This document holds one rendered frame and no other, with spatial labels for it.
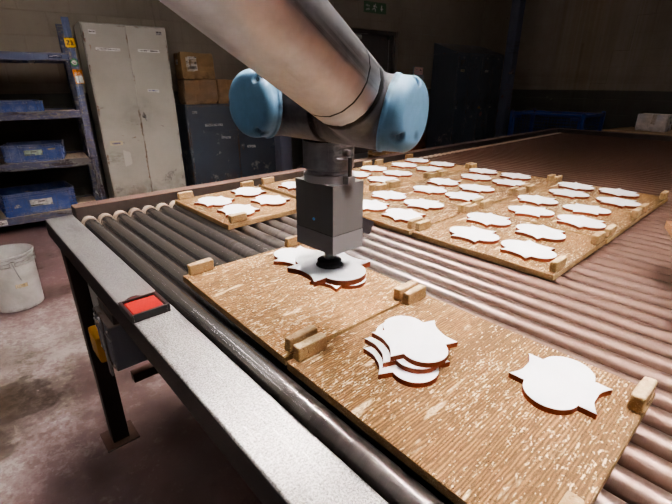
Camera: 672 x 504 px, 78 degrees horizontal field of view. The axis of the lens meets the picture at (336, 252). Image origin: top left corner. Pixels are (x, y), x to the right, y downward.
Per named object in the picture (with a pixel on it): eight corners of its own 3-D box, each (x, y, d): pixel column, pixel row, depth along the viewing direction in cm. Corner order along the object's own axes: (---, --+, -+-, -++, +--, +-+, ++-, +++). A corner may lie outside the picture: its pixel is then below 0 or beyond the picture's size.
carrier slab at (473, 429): (549, 581, 38) (552, 570, 38) (286, 369, 66) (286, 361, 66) (653, 401, 60) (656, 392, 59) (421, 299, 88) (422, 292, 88)
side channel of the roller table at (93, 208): (80, 234, 145) (74, 208, 142) (76, 230, 150) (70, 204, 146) (556, 138, 397) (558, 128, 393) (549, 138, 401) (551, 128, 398)
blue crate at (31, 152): (4, 163, 395) (-2, 146, 389) (10, 158, 425) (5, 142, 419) (65, 159, 416) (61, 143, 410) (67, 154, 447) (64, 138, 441)
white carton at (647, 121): (663, 132, 550) (668, 115, 541) (632, 130, 578) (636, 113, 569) (672, 131, 566) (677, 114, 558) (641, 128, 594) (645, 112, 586)
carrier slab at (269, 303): (285, 366, 67) (284, 358, 67) (183, 281, 96) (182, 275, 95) (421, 298, 89) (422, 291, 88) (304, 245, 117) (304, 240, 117)
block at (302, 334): (290, 355, 67) (289, 340, 66) (283, 350, 69) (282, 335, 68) (318, 341, 71) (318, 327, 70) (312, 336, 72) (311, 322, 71)
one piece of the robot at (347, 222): (390, 151, 63) (385, 252, 69) (348, 145, 69) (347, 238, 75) (332, 161, 55) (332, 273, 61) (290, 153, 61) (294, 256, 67)
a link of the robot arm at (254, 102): (295, 67, 41) (356, 70, 49) (219, 64, 47) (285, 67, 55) (295, 149, 44) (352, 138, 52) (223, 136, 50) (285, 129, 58)
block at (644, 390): (641, 417, 55) (647, 400, 54) (625, 409, 56) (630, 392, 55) (653, 396, 59) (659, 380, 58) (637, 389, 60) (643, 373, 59)
